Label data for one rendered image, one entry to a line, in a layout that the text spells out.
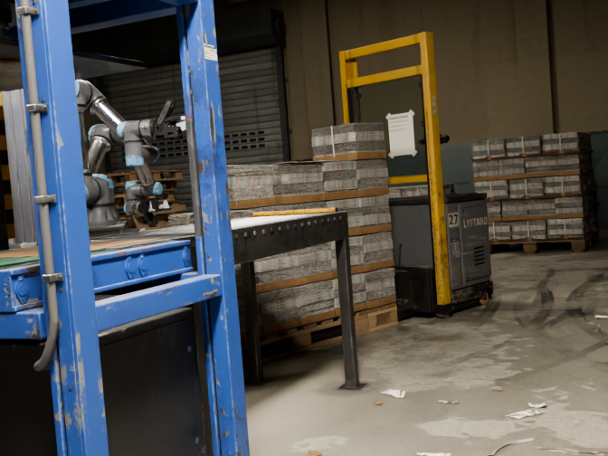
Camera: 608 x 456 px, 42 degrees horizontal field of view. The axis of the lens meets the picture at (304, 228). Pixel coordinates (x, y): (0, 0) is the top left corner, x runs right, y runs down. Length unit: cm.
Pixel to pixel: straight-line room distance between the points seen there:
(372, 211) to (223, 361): 280
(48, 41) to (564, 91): 924
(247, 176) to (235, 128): 790
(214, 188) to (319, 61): 934
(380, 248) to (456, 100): 608
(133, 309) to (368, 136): 324
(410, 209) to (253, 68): 688
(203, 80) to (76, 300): 78
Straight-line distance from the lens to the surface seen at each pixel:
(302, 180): 448
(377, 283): 496
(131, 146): 336
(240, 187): 416
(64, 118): 175
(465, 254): 545
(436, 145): 516
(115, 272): 208
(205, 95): 222
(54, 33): 177
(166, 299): 200
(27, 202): 379
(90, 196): 348
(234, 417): 229
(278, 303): 434
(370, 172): 491
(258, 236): 281
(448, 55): 1095
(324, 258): 457
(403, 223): 550
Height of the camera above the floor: 93
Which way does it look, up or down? 3 degrees down
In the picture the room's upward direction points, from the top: 4 degrees counter-clockwise
